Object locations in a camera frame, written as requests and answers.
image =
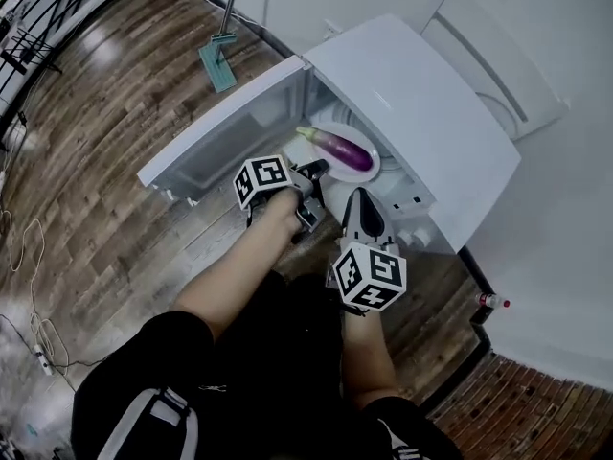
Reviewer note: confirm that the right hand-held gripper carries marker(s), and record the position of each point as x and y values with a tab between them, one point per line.
378	271

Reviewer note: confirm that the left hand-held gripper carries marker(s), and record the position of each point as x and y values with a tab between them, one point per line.
261	175

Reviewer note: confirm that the purple eggplant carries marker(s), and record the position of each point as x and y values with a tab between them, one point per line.
342	149

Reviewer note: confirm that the white round plate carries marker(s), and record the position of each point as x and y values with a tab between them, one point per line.
354	175

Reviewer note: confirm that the white microwave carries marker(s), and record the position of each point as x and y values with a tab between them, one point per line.
412	113

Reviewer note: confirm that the person's left forearm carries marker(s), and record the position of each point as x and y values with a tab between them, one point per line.
239	276

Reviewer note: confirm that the person's right forearm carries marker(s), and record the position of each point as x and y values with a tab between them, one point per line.
369	352

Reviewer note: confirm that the teal flat mop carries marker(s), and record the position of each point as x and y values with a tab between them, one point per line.
218	67

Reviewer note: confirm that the red capped plastic bottle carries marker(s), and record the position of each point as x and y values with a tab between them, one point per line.
488	300

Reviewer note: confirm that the person's black shirt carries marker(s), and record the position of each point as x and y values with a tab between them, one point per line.
278	376

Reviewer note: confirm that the black metal railing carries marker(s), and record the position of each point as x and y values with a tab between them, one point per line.
29	22

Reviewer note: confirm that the white power strip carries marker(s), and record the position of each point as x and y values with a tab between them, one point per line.
43	360

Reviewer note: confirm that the white wall socket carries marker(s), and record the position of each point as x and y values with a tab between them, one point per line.
333	28

